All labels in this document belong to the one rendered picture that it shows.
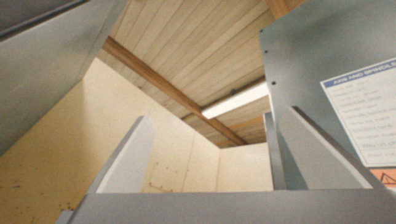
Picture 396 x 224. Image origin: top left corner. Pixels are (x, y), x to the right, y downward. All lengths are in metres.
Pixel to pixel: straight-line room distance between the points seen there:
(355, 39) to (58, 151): 1.17
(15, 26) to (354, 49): 0.62
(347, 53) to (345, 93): 0.12
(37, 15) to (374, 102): 0.56
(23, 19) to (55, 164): 0.74
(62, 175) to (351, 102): 1.07
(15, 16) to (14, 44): 0.03
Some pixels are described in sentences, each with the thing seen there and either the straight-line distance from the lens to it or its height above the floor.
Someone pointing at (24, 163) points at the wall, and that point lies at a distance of 0.96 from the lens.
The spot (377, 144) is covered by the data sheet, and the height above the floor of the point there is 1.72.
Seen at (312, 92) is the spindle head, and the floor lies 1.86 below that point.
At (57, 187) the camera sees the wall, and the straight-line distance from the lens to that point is 0.96.
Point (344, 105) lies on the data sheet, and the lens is 0.40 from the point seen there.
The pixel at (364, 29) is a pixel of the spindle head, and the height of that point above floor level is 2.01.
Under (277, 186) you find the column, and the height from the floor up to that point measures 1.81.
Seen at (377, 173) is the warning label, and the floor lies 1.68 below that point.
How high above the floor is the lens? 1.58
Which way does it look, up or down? 37 degrees up
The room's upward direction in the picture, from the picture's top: 13 degrees clockwise
